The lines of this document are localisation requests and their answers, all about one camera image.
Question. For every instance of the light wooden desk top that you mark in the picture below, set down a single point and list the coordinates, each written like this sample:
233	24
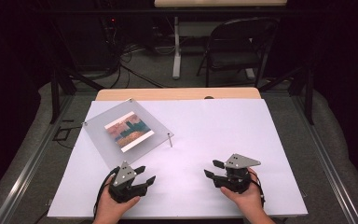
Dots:
220	2

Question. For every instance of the person's right hand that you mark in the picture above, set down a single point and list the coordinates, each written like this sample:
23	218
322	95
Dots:
250	199

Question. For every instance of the white paper table mat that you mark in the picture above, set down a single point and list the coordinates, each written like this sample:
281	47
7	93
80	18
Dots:
199	140

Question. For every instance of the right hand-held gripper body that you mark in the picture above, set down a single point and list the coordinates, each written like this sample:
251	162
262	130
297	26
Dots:
237	177

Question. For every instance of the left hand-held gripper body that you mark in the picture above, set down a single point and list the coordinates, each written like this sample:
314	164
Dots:
122	179

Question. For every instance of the white desk leg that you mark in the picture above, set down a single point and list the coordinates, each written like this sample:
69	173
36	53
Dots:
176	56

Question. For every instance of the aluminium floor rail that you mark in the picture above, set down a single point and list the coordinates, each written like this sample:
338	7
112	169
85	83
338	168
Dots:
326	168
28	174

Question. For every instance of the light wooden table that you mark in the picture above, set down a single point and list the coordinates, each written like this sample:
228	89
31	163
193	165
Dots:
174	93

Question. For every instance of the person's left hand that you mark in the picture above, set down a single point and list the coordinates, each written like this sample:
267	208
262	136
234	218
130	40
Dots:
110	208

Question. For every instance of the clear acrylic picture frame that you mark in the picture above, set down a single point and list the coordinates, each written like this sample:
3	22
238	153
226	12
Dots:
127	130

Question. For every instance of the black folding chair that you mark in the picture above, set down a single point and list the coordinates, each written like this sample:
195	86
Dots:
239	40

